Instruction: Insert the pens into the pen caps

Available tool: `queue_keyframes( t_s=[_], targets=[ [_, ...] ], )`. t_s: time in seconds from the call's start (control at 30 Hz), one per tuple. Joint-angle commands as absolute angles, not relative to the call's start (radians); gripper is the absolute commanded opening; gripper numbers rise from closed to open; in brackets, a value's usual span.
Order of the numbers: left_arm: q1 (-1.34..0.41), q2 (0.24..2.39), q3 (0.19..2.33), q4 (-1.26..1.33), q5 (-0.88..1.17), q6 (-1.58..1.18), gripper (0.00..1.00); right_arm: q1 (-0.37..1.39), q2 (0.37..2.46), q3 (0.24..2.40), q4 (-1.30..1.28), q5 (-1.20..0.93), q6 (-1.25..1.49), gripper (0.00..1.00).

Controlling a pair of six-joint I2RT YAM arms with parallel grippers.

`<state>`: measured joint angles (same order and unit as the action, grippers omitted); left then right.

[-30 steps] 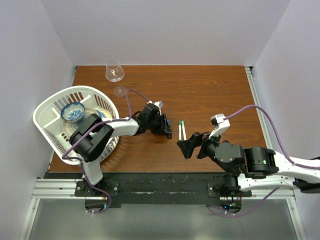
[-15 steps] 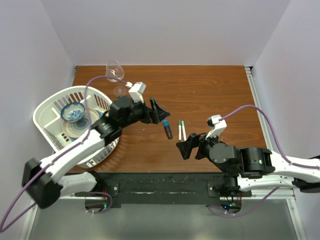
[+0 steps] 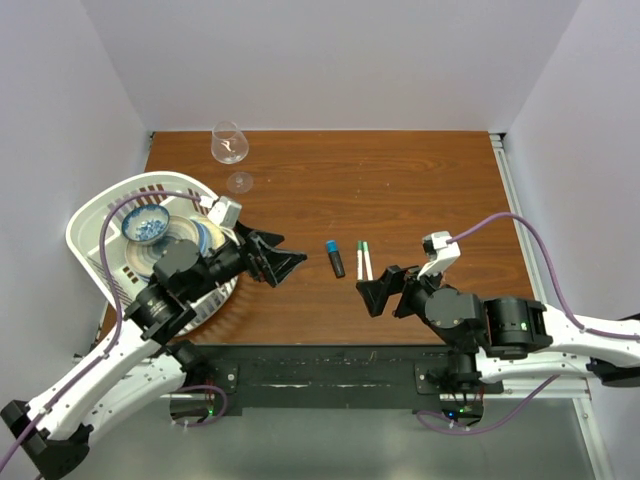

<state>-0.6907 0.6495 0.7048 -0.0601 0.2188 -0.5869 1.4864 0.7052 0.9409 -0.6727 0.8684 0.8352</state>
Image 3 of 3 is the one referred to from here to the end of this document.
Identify white pen light green end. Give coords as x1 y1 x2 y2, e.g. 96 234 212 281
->
362 241 373 281

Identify black blue highlighter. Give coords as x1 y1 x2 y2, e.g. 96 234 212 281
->
326 240 345 278

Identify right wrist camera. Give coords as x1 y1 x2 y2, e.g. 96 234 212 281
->
418 231 461 278

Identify white pen dark green end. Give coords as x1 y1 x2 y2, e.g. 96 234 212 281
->
357 240 364 281

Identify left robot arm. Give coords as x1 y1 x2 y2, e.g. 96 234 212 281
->
1 229 307 479

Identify blue patterned bowl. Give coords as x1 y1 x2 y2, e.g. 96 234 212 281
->
121 204 170 245

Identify stacked plates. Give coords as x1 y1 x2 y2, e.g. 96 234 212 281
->
125 216 225 282

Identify clear wine glass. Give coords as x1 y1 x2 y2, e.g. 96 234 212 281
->
210 121 253 194

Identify white plastic basket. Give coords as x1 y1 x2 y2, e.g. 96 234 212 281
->
66 171 217 308

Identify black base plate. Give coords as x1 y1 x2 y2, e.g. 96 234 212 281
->
170 345 504 424

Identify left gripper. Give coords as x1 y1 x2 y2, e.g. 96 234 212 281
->
185 220 306 302

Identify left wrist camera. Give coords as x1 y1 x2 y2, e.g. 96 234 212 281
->
199 196 242 238

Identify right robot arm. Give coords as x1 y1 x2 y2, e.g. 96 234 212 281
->
356 265 639 394

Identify aluminium frame rail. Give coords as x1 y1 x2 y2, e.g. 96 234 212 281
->
489 133 614 479

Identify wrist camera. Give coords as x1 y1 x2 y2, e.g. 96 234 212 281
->
199 196 242 238
418 231 461 278

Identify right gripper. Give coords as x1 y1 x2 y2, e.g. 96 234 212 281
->
354 257 444 318

